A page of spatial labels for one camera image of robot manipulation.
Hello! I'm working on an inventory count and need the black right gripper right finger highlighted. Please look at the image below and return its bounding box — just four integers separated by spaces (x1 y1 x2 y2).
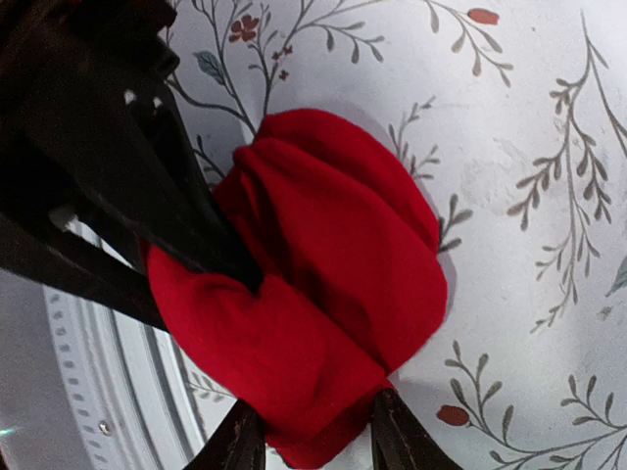
370 389 461 470

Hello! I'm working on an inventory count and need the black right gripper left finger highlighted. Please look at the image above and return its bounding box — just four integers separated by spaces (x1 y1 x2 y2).
184 399 265 470

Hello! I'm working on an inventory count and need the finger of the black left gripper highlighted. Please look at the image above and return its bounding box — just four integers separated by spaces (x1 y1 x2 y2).
1 1 263 291
1 212 167 331

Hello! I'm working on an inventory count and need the red sock pair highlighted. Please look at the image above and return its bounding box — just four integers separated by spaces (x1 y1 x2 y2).
146 109 448 469

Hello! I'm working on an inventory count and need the floral table mat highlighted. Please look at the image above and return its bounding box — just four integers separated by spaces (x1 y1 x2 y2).
166 1 626 469

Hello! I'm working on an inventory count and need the metal front rail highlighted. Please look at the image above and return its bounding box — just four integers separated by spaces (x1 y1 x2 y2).
1 272 213 469

